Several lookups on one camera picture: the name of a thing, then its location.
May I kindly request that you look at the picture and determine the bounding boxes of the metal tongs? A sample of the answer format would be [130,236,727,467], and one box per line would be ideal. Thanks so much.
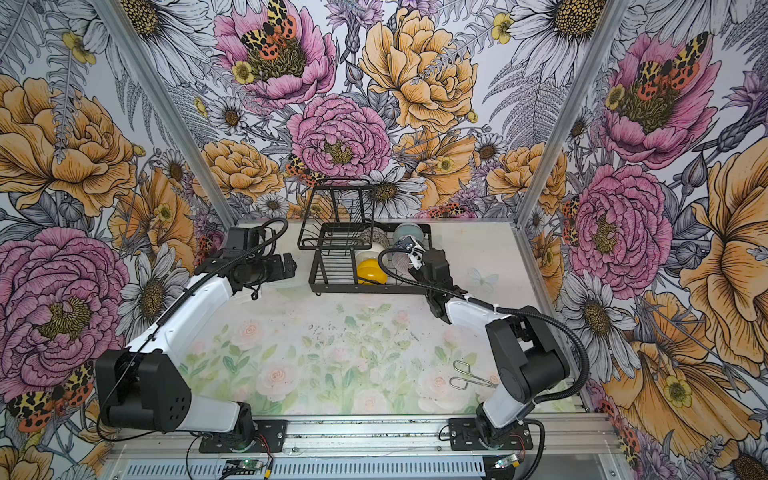
[448,360,497,391]

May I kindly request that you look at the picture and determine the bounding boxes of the pink striped glass bowl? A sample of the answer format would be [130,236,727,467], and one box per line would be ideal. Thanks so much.
[385,252,413,279]

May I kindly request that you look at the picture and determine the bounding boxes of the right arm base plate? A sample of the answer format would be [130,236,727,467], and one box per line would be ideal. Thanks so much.
[447,417,533,451]

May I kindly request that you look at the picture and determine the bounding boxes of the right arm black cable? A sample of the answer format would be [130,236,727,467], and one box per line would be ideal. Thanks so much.
[376,247,591,480]

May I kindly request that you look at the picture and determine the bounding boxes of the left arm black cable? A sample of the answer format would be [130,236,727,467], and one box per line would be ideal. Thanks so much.
[95,217,290,444]

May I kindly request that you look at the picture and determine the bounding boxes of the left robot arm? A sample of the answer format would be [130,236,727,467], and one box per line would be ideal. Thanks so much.
[95,218,297,450]

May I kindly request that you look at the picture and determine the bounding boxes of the black wire dish rack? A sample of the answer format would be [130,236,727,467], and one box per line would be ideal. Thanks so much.
[297,178,424,295]

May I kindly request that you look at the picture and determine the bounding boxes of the cream white bowl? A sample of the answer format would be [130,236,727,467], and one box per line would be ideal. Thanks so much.
[355,239,390,262]

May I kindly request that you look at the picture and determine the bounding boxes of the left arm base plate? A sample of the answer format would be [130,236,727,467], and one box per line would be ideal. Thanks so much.
[199,419,288,454]

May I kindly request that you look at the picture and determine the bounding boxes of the aluminium mounting rail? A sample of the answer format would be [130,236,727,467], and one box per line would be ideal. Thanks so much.
[110,413,619,460]

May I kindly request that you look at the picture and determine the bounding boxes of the black white patterned bowl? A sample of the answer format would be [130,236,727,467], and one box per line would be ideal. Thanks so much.
[356,227,388,250]

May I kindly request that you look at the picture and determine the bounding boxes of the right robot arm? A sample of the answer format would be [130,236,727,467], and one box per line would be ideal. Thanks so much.
[394,236,584,448]

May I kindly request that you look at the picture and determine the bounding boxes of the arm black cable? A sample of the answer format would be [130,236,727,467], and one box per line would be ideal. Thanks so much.
[376,247,591,480]
[95,217,290,444]

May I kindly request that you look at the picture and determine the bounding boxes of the yellow bowl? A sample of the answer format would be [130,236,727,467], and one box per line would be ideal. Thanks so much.
[356,258,389,286]

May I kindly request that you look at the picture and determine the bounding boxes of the mint green bowl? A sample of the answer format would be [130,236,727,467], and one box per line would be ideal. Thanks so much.
[393,222,425,242]

